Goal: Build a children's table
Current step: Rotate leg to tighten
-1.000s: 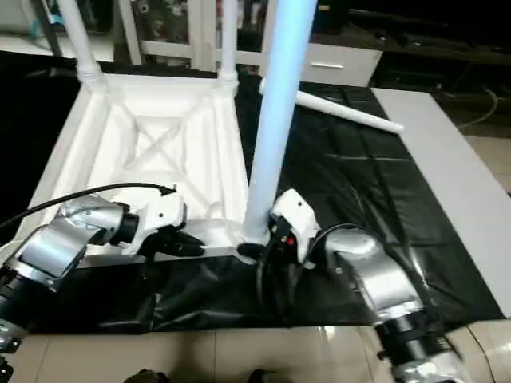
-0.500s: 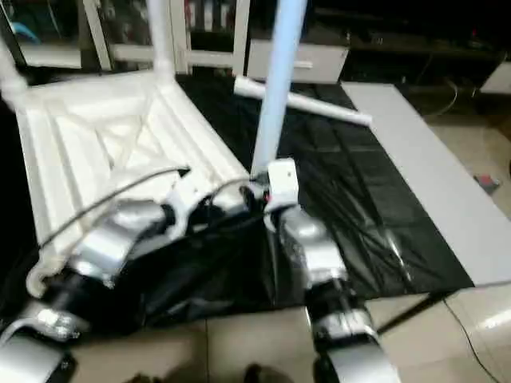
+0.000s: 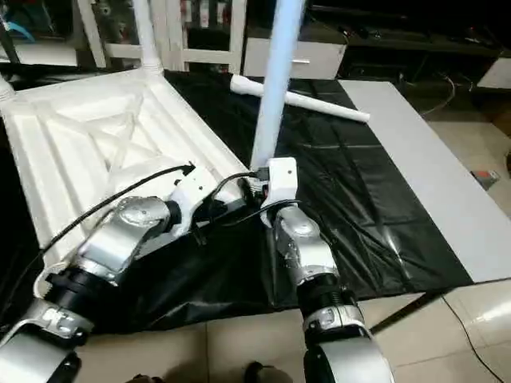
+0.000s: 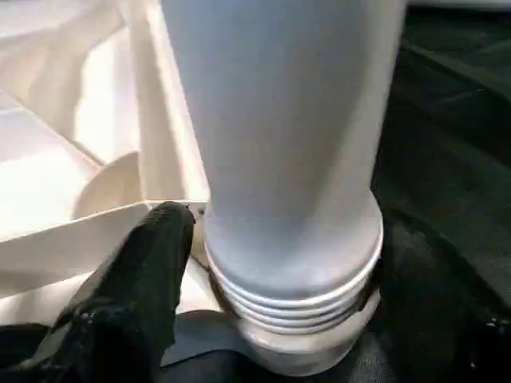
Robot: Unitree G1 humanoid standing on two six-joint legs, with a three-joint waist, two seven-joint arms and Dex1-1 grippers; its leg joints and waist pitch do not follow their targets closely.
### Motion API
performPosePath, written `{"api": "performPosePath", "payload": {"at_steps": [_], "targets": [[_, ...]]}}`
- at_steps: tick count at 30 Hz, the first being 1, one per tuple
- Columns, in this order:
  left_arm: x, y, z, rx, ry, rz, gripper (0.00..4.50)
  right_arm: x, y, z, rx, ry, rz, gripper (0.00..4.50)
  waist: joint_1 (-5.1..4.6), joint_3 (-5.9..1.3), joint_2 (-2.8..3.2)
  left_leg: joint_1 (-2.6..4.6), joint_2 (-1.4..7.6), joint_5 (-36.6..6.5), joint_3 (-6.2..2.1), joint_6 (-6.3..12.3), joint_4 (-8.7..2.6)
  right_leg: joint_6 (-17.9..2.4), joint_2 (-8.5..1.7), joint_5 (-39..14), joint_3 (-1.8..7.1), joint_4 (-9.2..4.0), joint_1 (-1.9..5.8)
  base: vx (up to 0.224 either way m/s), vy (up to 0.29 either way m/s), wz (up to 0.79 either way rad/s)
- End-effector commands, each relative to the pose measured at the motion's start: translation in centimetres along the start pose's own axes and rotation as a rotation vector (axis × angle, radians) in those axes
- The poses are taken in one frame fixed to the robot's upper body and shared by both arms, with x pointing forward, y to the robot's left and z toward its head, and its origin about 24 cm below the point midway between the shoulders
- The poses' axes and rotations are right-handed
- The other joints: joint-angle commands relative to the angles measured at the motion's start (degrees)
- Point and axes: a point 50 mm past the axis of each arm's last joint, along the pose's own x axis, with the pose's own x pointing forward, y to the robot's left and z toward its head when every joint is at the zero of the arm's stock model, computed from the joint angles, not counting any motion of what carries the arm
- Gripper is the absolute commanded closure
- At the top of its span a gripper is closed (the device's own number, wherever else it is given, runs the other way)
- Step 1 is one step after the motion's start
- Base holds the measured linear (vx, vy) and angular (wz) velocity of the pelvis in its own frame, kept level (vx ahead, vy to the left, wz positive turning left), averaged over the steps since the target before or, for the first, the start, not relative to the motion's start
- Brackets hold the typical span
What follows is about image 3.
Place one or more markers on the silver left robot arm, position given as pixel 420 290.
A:
pixel 112 239

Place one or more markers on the black plastic work mat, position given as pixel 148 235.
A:
pixel 359 207

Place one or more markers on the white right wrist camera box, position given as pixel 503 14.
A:
pixel 279 179

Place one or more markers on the red grey floor object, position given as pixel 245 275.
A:
pixel 485 178

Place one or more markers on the white plastic children's table top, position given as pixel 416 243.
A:
pixel 96 136

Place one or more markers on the white plastic table leg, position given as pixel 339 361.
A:
pixel 5 88
pixel 275 80
pixel 146 36
pixel 319 101

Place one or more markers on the white glass door cabinet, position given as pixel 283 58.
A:
pixel 184 32

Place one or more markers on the white side table board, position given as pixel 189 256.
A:
pixel 431 175

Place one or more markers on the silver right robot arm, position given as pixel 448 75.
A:
pixel 307 255

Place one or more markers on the black metal table leg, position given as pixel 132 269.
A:
pixel 407 313

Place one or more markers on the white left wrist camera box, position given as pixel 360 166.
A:
pixel 192 191

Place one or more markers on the teal plastic object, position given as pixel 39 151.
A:
pixel 16 33

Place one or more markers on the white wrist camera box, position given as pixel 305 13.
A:
pixel 192 191
pixel 279 179

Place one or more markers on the white low drawer unit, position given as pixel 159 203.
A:
pixel 315 57

